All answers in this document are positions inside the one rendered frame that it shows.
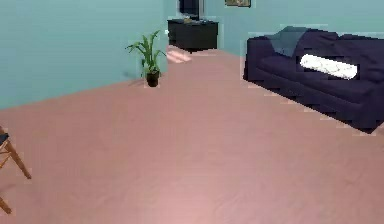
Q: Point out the green house plant black pot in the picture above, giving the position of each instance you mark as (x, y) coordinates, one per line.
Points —
(150, 61)

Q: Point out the framed wall picture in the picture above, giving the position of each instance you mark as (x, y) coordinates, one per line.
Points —
(237, 2)

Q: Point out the black cabinet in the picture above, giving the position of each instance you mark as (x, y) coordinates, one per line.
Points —
(193, 35)

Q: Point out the black television set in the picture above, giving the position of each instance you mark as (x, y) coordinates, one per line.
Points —
(189, 6)

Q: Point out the brown wooden chair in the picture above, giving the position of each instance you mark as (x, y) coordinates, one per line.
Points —
(8, 150)

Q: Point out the white bolster pillow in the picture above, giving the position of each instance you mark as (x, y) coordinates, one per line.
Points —
(328, 66)

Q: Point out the dark purple sofa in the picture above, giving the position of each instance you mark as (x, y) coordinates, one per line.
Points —
(300, 86)

